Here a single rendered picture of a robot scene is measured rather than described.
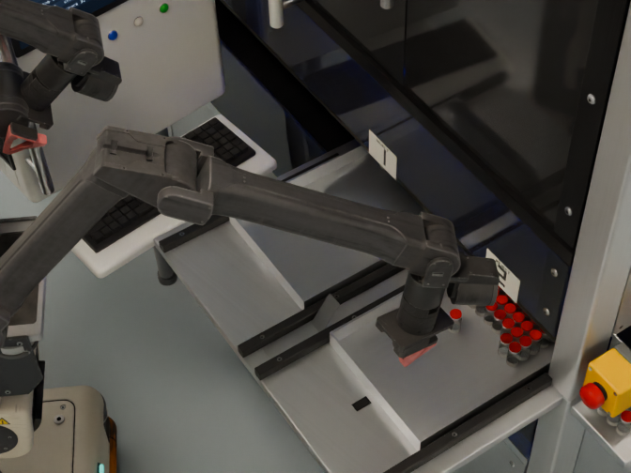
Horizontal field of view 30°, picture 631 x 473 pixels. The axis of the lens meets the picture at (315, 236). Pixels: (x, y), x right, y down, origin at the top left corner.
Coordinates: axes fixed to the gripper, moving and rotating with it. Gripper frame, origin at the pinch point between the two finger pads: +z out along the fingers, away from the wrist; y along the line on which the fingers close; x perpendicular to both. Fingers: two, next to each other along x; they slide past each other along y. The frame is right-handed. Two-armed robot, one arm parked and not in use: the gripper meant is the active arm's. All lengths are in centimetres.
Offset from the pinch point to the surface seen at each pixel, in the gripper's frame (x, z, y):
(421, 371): 6.0, 16.3, 11.9
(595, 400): -19.8, 1.4, 22.6
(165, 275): 99, 83, 17
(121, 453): 73, 110, -9
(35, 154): 80, 12, -24
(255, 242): 44.0, 15.1, 2.4
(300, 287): 32.8, 17.8, 5.1
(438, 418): -3.0, 16.9, 8.8
